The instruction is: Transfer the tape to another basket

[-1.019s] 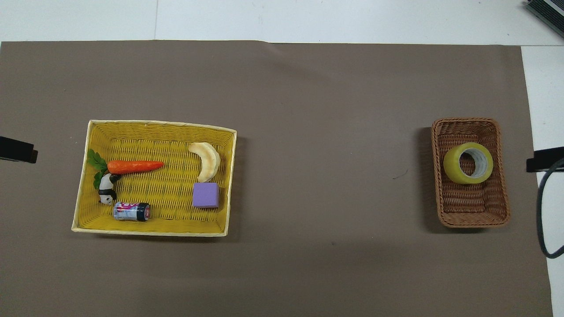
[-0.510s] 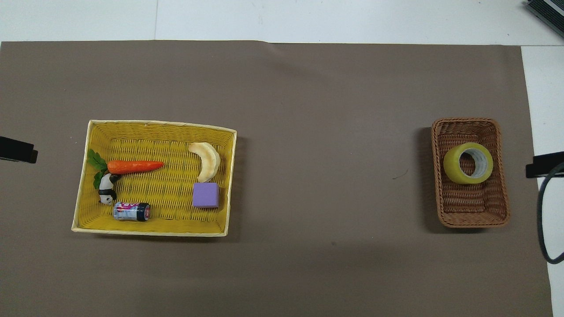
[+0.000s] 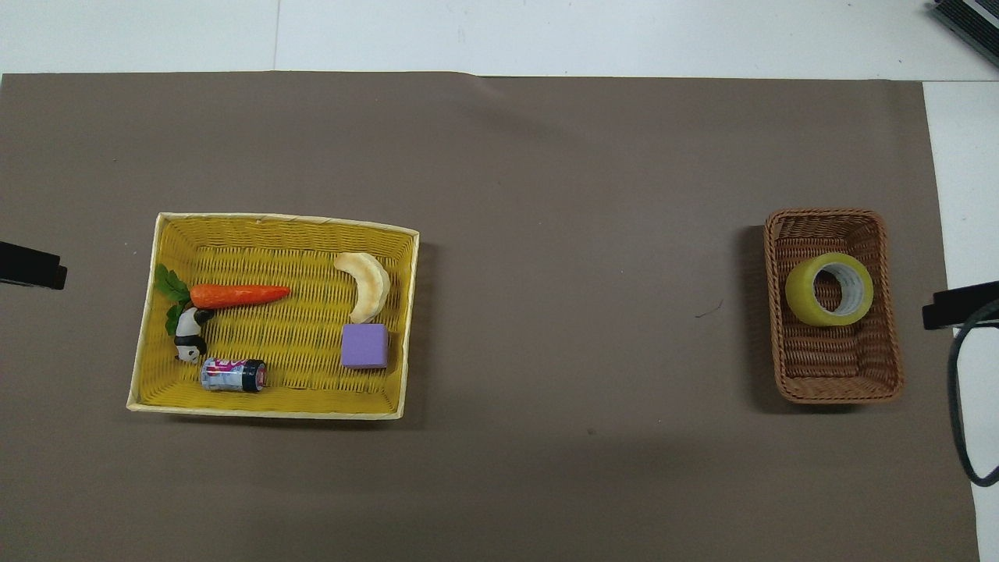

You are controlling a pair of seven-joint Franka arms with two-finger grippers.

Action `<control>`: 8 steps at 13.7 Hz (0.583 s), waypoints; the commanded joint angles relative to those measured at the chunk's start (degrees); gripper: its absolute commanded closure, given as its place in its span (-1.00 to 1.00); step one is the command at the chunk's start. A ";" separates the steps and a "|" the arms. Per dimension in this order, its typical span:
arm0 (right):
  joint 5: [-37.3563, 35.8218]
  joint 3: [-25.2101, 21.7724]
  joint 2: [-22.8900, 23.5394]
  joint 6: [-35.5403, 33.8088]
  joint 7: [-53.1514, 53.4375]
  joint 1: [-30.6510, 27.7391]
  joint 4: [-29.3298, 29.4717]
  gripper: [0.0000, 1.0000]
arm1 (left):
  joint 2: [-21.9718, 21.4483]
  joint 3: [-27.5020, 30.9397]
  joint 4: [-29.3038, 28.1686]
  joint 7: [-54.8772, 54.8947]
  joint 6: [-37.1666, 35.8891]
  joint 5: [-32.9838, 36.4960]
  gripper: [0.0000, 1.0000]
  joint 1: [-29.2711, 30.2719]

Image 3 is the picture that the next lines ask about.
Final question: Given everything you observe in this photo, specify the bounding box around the yellow woven rectangular basket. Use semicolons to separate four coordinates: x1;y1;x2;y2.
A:
126;212;421;421

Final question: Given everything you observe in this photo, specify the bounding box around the yellow-green tape roll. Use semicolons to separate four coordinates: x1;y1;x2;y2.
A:
785;252;875;328

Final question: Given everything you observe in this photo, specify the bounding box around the brown wicker basket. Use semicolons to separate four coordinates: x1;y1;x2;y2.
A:
763;208;906;405

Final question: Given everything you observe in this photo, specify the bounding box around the pale yellow toy fruit slice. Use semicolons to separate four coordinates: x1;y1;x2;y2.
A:
333;252;391;325

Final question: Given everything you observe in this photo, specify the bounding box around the purple cube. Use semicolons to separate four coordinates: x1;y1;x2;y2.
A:
341;323;389;370

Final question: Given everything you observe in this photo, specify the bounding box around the orange toy carrot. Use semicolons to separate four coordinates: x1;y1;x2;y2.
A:
154;264;292;336

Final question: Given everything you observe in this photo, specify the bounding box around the small panda figure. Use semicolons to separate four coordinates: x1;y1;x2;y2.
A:
173;307;216;365

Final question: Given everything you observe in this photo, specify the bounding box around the dark device corner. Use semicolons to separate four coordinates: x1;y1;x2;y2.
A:
932;0;999;68

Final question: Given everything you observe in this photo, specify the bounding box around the black cable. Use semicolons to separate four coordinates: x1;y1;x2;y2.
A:
947;299;999;488

